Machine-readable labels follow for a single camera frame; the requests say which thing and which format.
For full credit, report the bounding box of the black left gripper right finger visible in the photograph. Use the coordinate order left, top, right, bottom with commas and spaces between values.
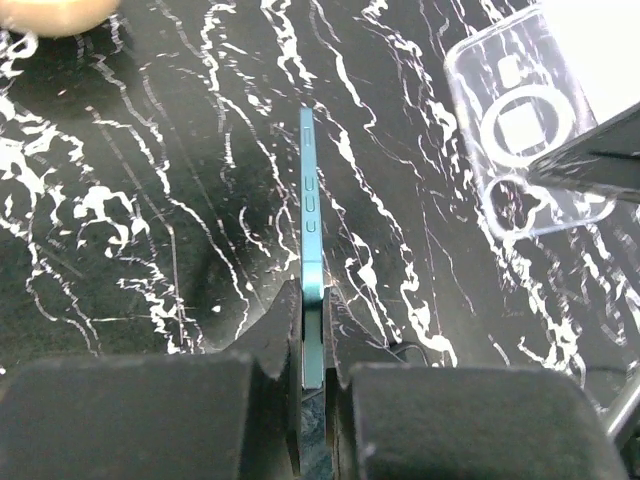
323, 288, 627, 479

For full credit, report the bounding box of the phone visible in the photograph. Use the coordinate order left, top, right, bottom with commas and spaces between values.
299, 107, 325, 399

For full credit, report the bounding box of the cream ceramic bowl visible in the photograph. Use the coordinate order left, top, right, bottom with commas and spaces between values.
1, 0, 121, 38

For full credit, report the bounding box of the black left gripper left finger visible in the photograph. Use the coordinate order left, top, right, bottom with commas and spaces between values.
1, 280, 302, 479

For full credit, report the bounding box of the clear transparent phone case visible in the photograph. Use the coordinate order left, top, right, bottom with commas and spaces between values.
444, 3, 615, 240

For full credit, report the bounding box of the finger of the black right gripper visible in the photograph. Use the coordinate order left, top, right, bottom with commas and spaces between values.
527, 104, 639, 203

